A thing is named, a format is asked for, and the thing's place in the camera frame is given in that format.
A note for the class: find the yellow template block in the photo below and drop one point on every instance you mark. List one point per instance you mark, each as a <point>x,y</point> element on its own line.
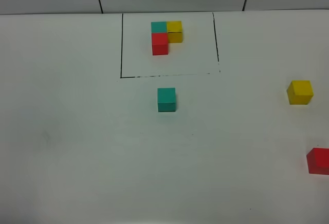
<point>174,30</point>

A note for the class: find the green template block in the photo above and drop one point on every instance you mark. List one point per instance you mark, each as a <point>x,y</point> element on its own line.
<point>159,27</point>

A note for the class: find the red template block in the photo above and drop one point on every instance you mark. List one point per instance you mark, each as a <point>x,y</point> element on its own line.
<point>160,44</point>

